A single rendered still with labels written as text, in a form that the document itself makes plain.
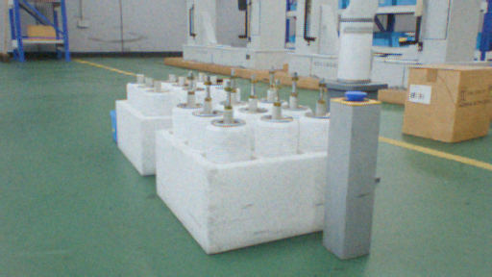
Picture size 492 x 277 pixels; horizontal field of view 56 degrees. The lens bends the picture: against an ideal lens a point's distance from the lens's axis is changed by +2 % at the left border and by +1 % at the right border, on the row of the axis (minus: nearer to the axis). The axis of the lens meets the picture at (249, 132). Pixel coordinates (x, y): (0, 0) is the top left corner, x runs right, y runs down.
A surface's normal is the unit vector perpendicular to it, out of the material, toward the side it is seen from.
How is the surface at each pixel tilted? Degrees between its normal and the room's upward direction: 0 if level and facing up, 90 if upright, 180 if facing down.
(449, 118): 90
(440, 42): 90
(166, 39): 90
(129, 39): 90
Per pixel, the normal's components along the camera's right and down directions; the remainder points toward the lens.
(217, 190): 0.44, 0.20
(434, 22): -0.84, 0.11
